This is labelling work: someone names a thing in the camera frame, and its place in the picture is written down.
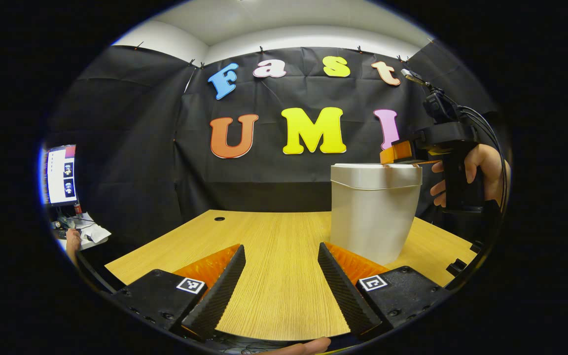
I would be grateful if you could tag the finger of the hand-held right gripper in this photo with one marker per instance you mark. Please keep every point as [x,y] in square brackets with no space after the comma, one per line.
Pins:
[397,152]

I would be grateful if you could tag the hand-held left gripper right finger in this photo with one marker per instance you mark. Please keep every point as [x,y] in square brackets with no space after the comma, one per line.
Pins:
[345,296]

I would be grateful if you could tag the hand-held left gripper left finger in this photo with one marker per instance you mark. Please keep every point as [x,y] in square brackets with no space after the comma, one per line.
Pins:
[217,296]

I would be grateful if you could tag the white desktop garbage bin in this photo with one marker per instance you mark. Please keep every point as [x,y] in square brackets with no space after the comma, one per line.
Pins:
[372,217]

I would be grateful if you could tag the wooden desktop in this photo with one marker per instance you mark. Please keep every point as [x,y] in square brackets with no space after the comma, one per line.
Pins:
[279,266]

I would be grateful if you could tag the white papers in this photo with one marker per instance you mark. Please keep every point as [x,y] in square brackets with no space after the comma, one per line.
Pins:
[94,231]

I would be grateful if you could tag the small red bottle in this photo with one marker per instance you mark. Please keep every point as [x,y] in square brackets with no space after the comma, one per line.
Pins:
[78,208]

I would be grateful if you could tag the black backdrop cloth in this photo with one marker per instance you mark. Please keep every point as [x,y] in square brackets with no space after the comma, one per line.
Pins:
[131,148]

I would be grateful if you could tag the computer monitor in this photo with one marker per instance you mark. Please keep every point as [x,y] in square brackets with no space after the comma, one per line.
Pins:
[61,175]

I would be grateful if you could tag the black desk edge bracket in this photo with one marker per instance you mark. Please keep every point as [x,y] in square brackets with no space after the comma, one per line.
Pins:
[456,267]
[477,246]

